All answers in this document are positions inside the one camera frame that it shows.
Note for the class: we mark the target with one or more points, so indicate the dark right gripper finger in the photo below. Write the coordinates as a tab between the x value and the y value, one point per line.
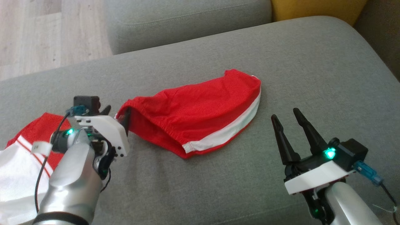
286	147
312	139

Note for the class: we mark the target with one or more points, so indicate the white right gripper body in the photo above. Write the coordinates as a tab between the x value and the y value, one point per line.
315	178

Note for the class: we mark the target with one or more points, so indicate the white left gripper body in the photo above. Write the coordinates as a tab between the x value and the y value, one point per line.
106	131

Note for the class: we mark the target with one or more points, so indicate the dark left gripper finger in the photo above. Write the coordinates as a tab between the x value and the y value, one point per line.
106	110
127	120

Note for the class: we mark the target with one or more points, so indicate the red shorts with white stripe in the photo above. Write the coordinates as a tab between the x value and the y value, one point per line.
193	112

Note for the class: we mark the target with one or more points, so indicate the red and white basketball jersey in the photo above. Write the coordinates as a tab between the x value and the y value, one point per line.
18	175

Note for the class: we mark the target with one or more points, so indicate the grey sofa seat cushion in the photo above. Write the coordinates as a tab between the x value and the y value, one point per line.
218	187

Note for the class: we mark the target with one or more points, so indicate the grey sofa back cushion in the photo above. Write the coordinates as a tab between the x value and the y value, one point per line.
187	22

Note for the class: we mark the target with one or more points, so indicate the yellow cushion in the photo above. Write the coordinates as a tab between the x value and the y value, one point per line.
318	9

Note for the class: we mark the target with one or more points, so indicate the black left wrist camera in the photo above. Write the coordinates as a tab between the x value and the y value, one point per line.
86	101

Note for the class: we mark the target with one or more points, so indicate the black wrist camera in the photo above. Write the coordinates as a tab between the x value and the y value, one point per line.
86	101
351	151

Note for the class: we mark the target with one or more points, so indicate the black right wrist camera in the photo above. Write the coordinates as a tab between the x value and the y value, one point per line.
351	151

